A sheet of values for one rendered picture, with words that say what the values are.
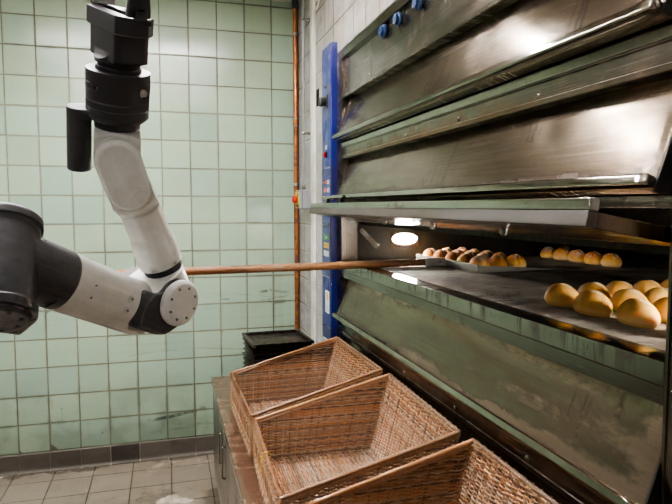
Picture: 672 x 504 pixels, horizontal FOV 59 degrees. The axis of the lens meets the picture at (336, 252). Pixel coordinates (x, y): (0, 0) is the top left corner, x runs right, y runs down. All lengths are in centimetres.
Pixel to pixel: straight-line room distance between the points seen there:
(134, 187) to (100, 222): 253
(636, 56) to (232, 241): 268
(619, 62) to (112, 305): 92
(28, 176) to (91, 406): 128
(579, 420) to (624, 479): 15
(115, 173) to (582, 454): 94
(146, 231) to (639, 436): 88
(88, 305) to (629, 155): 88
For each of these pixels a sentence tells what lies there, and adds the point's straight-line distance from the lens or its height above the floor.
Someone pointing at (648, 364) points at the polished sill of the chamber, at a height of 117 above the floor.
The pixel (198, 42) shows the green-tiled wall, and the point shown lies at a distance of 356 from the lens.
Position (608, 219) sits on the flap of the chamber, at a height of 140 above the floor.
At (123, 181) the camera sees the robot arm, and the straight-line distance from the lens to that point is 93.
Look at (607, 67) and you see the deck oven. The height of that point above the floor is 166.
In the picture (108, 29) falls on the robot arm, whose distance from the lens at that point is 90.
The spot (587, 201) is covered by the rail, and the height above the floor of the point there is 143.
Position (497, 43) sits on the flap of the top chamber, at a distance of 152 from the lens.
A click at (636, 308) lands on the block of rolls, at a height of 122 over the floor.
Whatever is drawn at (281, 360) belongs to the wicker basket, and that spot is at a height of 77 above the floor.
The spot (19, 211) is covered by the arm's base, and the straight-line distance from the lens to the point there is 89.
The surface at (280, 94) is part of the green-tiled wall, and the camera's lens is 356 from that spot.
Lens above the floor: 142
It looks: 4 degrees down
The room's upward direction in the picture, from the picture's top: straight up
